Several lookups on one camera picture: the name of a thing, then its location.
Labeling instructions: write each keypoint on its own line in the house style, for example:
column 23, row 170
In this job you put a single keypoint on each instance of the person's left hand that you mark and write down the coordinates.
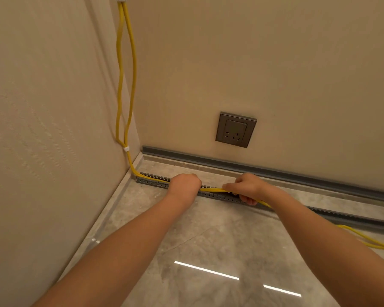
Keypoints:
column 183, row 187

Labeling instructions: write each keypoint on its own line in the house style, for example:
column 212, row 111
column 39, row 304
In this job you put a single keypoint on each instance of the person's right hand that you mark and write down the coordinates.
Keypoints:
column 252, row 187

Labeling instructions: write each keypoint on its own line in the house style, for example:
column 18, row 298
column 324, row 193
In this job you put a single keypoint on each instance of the person's left fingers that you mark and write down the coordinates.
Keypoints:
column 195, row 185

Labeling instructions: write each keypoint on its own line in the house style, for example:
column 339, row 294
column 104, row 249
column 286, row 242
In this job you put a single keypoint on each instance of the person's right fingers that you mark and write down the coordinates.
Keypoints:
column 232, row 187

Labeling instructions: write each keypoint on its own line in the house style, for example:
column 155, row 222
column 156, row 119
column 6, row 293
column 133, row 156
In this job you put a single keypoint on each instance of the person's right forearm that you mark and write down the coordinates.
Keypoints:
column 326, row 252

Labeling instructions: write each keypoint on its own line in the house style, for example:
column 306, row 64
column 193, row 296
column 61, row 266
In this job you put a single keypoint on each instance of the person's left forearm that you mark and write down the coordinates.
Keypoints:
column 124, row 252

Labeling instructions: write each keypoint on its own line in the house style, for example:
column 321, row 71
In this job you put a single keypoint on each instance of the grey wall socket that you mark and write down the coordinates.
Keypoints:
column 236, row 130

